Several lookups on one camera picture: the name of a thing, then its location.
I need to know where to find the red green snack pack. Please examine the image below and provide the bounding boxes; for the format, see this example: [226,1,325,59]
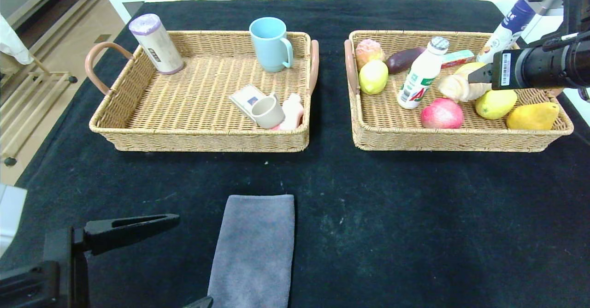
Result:
[442,49,475,69]

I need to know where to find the white hanging cloth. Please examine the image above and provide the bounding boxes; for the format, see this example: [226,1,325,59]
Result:
[0,14,34,65]

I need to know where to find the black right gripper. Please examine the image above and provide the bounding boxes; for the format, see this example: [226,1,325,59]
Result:
[468,47,564,90]

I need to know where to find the black table cloth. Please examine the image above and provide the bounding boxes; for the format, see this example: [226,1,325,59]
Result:
[0,0,590,308]

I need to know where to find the light blue mug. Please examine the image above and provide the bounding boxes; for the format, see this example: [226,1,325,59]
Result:
[249,17,294,73]

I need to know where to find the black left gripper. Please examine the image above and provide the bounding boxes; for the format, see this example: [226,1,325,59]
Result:
[0,213,181,308]

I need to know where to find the wicker basket holding food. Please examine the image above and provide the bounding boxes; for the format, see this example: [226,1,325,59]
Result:
[343,30,575,153]

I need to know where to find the grey metal shelf frame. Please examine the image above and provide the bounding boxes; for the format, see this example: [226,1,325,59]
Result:
[0,0,106,32]

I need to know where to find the orange yellow mango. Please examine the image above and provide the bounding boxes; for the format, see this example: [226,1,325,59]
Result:
[506,102,561,130]

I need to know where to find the grey towel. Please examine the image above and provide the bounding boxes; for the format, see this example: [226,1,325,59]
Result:
[206,195,295,308]

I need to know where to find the orange pink peach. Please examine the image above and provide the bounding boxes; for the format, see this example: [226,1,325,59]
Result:
[354,39,385,71]

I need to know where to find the cream folding rack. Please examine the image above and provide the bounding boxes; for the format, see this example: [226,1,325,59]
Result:
[0,71,78,166]

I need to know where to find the wicker basket holding household items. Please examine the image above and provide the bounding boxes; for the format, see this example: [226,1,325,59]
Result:
[85,30,320,153]

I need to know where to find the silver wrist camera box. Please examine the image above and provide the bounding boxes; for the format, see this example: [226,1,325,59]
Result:
[530,0,562,17]

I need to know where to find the white bottle purple cap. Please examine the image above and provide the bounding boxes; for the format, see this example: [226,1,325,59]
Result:
[476,0,537,65]

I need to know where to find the cream playing card box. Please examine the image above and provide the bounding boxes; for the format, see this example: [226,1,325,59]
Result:
[229,84,268,124]

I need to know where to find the yellow banana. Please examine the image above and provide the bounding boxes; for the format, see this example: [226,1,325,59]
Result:
[454,62,485,76]

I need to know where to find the pale pink object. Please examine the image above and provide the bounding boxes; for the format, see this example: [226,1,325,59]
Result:
[272,93,305,131]

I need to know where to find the cream canister purple lid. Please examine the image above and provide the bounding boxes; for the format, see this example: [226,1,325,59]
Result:
[129,14,184,75]

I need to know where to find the striped bread loaf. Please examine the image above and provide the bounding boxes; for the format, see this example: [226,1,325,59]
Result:
[437,71,493,103]

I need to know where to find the red apple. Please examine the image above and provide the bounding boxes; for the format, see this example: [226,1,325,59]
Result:
[420,97,464,129]

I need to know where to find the white milk bottle green label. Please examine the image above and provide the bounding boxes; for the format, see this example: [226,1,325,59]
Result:
[397,36,450,110]

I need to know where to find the small cream espresso cup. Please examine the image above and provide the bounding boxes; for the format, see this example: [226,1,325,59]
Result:
[250,94,286,130]

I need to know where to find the dark purple eggplant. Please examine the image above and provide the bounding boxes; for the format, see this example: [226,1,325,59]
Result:
[386,47,428,75]

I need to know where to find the yellow lemon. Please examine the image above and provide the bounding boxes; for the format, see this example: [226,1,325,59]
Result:
[358,59,389,95]
[476,89,519,120]

